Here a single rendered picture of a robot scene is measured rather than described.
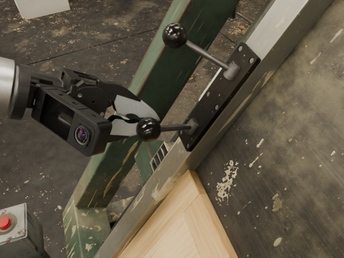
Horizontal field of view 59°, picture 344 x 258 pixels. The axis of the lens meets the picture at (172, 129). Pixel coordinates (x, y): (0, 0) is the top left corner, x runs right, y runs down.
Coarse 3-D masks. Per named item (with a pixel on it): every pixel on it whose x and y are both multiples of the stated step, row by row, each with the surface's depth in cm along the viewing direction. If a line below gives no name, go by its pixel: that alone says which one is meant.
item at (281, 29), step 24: (288, 0) 41; (312, 0) 39; (264, 24) 44; (288, 24) 41; (312, 24) 42; (264, 48) 43; (288, 48) 44; (264, 72) 45; (240, 96) 47; (216, 120) 50; (168, 168) 59; (192, 168) 58; (144, 192) 65; (168, 192) 61; (144, 216) 64; (120, 240) 70
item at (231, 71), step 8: (176, 24) 43; (168, 32) 43; (176, 32) 43; (184, 32) 43; (168, 40) 43; (176, 40) 43; (184, 40) 44; (176, 48) 45; (192, 48) 45; (200, 48) 45; (208, 56) 45; (216, 64) 46; (224, 64) 46; (232, 64) 45; (224, 72) 47; (232, 72) 46
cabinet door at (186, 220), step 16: (192, 176) 56; (176, 192) 59; (192, 192) 55; (160, 208) 63; (176, 208) 58; (192, 208) 54; (208, 208) 52; (144, 224) 67; (160, 224) 62; (176, 224) 58; (192, 224) 54; (208, 224) 51; (144, 240) 66; (160, 240) 61; (176, 240) 57; (192, 240) 54; (208, 240) 50; (224, 240) 48; (128, 256) 70; (144, 256) 65; (160, 256) 61; (176, 256) 57; (192, 256) 53; (208, 256) 49; (224, 256) 47
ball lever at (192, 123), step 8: (144, 120) 44; (152, 120) 44; (192, 120) 52; (136, 128) 44; (144, 128) 43; (152, 128) 43; (160, 128) 45; (168, 128) 48; (176, 128) 49; (184, 128) 50; (192, 128) 52; (144, 136) 44; (152, 136) 44
